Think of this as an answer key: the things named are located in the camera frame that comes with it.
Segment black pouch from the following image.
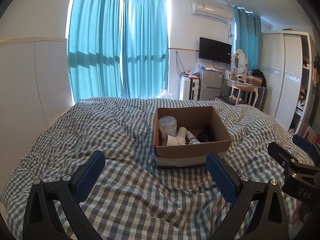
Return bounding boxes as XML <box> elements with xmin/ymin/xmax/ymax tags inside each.
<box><xmin>197</xmin><ymin>124</ymin><xmax>215</xmax><ymax>143</ymax></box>

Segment white cream tube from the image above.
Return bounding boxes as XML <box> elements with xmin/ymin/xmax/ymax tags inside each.
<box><xmin>186</xmin><ymin>131</ymin><xmax>200</xmax><ymax>144</ymax></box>

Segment white tape roll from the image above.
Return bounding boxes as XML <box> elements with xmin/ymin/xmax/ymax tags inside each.
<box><xmin>162</xmin><ymin>135</ymin><xmax>179</xmax><ymax>146</ymax></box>

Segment clear floss pick jar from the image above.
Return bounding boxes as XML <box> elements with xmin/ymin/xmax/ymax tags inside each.
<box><xmin>158</xmin><ymin>116</ymin><xmax>177</xmax><ymax>139</ymax></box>

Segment person's right hand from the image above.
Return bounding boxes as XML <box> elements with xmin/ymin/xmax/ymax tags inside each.
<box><xmin>290</xmin><ymin>201</ymin><xmax>310</xmax><ymax>225</ymax></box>

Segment pink plastic stool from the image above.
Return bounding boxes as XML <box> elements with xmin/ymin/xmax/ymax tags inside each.
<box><xmin>303</xmin><ymin>127</ymin><xmax>319</xmax><ymax>143</ymax></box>

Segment wooden chair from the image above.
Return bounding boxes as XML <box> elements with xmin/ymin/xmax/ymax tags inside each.
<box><xmin>229</xmin><ymin>83</ymin><xmax>255</xmax><ymax>105</ymax></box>

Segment black bag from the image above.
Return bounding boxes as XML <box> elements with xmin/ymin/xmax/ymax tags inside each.
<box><xmin>252</xmin><ymin>69</ymin><xmax>266</xmax><ymax>87</ymax></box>

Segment black bench stool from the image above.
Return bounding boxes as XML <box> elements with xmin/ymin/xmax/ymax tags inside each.
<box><xmin>215</xmin><ymin>96</ymin><xmax>247</xmax><ymax>106</ymax></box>

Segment white louvered wardrobe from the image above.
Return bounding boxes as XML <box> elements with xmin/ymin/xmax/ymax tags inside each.
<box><xmin>260</xmin><ymin>30</ymin><xmax>317</xmax><ymax>135</ymax></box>

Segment white dressing table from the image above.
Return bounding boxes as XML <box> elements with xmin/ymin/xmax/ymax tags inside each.
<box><xmin>224</xmin><ymin>79</ymin><xmax>259</xmax><ymax>107</ymax></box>

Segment oval vanity mirror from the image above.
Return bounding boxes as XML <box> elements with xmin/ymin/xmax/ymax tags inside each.
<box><xmin>231</xmin><ymin>49</ymin><xmax>248</xmax><ymax>75</ymax></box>

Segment open cardboard box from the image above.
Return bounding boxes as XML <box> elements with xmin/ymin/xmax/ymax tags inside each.
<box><xmin>153</xmin><ymin>106</ymin><xmax>232</xmax><ymax>168</ymax></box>

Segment silver mini fridge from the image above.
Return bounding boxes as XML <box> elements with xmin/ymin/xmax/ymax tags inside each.
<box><xmin>199</xmin><ymin>69</ymin><xmax>222</xmax><ymax>101</ymax></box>

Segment white suitcase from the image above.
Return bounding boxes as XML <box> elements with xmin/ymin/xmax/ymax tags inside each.
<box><xmin>179</xmin><ymin>76</ymin><xmax>199</xmax><ymax>101</ymax></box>

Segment right teal curtain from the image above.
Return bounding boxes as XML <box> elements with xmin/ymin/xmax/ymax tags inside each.
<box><xmin>234</xmin><ymin>7</ymin><xmax>262</xmax><ymax>72</ymax></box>

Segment teal curtain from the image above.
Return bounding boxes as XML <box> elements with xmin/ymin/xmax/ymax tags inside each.
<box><xmin>122</xmin><ymin>0</ymin><xmax>169</xmax><ymax>99</ymax></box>
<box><xmin>234</xmin><ymin>7</ymin><xmax>262</xmax><ymax>72</ymax></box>
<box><xmin>68</xmin><ymin>0</ymin><xmax>123</xmax><ymax>102</ymax></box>

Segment clear plastic bag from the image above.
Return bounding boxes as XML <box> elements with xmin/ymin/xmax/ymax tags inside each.
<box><xmin>157</xmin><ymin>89</ymin><xmax>173</xmax><ymax>100</ymax></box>

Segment white air conditioner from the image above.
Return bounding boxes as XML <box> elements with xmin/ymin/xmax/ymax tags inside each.
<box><xmin>191</xmin><ymin>2</ymin><xmax>233</xmax><ymax>23</ymax></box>

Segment left teal curtain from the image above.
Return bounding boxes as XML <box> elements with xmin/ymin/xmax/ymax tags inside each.
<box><xmin>68</xmin><ymin>0</ymin><xmax>123</xmax><ymax>102</ymax></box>

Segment middle teal curtain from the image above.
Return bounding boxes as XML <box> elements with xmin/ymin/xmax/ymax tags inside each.
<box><xmin>122</xmin><ymin>0</ymin><xmax>169</xmax><ymax>99</ymax></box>

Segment black wall television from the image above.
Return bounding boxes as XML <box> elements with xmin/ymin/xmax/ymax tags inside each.
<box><xmin>199</xmin><ymin>37</ymin><xmax>232</xmax><ymax>64</ymax></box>

